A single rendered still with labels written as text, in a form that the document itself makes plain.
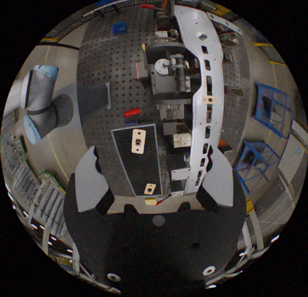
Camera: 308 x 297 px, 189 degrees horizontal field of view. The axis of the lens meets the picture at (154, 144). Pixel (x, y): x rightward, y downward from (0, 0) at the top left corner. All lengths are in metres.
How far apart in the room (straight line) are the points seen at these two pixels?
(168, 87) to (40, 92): 0.37
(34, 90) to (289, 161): 8.46
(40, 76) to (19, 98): 0.09
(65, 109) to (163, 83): 0.37
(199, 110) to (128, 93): 0.49
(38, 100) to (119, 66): 0.62
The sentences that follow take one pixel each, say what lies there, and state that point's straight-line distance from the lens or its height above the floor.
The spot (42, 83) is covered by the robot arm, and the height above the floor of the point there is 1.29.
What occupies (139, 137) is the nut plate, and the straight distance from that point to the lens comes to 0.33.
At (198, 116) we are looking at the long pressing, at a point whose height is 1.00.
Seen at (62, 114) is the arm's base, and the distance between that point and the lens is 0.45.
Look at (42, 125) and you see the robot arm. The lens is 0.39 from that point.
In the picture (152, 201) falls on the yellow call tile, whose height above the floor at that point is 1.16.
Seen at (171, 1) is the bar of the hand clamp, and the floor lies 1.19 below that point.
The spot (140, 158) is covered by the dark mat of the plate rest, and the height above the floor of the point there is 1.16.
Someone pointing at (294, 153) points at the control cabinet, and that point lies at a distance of 8.06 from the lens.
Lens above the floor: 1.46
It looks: 59 degrees down
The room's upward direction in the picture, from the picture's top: 178 degrees clockwise
